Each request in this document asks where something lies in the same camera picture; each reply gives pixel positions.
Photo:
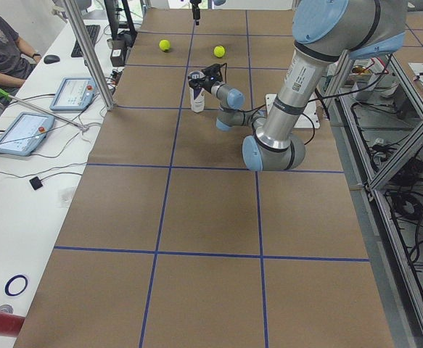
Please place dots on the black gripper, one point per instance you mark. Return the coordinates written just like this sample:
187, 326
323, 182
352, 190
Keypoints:
207, 85
196, 8

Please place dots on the white blue tennis ball can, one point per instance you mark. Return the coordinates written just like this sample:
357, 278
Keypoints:
197, 96

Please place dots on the tennis ball with black logo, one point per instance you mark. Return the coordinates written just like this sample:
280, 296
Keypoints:
219, 51

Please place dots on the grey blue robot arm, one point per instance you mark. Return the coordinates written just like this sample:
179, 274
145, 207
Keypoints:
322, 30
216, 2

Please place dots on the yellow tennis ball near edge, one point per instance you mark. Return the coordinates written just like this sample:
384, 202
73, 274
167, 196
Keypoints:
164, 45

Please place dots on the black box with label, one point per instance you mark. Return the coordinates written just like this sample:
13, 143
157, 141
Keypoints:
118, 53

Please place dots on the black computer monitor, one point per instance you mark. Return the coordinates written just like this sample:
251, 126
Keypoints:
113, 11

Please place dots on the blue teach pendant far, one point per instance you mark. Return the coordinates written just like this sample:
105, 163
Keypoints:
73, 94

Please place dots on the blue teach pendant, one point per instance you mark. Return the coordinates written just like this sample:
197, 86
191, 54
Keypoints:
73, 94
25, 134

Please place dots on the black computer mouse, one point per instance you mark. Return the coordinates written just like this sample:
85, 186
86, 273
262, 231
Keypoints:
51, 59

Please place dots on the blue teach pendant near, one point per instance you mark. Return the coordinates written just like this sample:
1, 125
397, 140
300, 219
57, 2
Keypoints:
25, 134

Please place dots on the small black square puck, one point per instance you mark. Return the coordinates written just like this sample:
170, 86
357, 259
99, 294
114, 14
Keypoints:
36, 183

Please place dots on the seated person in grey shirt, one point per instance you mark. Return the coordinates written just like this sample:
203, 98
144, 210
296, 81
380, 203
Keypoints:
17, 59

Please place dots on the grey tape roll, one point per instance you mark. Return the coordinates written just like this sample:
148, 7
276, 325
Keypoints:
7, 308

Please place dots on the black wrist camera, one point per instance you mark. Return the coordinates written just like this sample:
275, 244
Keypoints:
213, 72

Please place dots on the aluminium frame post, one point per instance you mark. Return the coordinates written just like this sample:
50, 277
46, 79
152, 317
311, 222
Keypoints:
89, 54

